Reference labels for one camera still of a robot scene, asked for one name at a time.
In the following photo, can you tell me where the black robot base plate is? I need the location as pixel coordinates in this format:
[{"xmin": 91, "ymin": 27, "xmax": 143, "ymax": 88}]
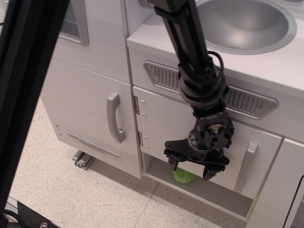
[{"xmin": 17, "ymin": 201, "xmax": 59, "ymax": 228}]

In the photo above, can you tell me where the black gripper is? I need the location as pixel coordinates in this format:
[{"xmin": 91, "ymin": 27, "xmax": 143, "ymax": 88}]
[{"xmin": 164, "ymin": 138, "xmax": 230, "ymax": 181}]

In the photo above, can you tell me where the green toy lettuce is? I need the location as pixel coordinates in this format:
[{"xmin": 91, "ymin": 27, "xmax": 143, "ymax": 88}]
[{"xmin": 171, "ymin": 167, "xmax": 197, "ymax": 184}]

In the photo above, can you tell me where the aluminium frame rail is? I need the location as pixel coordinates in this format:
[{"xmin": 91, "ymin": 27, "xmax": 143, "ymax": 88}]
[{"xmin": 5, "ymin": 196, "xmax": 18, "ymax": 214}]

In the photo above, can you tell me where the aluminium extrusion bar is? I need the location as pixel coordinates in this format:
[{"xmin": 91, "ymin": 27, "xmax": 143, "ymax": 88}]
[{"xmin": 72, "ymin": 150, "xmax": 95, "ymax": 171}]

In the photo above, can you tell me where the white cabinet door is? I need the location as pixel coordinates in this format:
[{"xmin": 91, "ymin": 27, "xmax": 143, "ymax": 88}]
[
  {"xmin": 246, "ymin": 138, "xmax": 304, "ymax": 228},
  {"xmin": 132, "ymin": 85, "xmax": 284, "ymax": 196}
]

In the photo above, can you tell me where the silver sink bowl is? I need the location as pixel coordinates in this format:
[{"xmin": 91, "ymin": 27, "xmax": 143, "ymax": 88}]
[{"xmin": 197, "ymin": 0, "xmax": 297, "ymax": 55}]

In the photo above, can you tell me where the white toy kitchen cabinet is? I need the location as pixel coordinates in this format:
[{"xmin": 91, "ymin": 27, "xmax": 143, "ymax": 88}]
[{"xmin": 127, "ymin": 0, "xmax": 304, "ymax": 228}]

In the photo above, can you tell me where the grey round knob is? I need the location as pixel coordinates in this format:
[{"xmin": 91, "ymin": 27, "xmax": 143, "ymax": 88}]
[{"xmin": 139, "ymin": 0, "xmax": 153, "ymax": 9}]

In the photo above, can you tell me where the grey vent panel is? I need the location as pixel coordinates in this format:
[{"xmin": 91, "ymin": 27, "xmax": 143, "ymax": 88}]
[{"xmin": 143, "ymin": 61, "xmax": 279, "ymax": 119}]

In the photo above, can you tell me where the grey fridge door handle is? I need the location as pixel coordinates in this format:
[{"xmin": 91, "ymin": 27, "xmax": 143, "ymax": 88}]
[{"xmin": 106, "ymin": 92, "xmax": 125, "ymax": 144}]

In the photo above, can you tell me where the grey recessed dispenser panel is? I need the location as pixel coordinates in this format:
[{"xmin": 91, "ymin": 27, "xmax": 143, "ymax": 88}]
[{"xmin": 59, "ymin": 0, "xmax": 89, "ymax": 47}]

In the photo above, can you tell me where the grey cabinet door handle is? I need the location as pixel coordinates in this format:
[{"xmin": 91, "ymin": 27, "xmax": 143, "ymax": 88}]
[{"xmin": 234, "ymin": 142, "xmax": 258, "ymax": 193}]

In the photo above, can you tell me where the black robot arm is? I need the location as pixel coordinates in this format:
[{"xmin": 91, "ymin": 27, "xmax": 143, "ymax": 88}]
[{"xmin": 0, "ymin": 0, "xmax": 234, "ymax": 227}]

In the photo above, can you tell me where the grey emblem on fridge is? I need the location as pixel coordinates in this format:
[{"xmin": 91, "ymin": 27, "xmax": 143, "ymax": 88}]
[{"xmin": 66, "ymin": 131, "xmax": 121, "ymax": 158}]

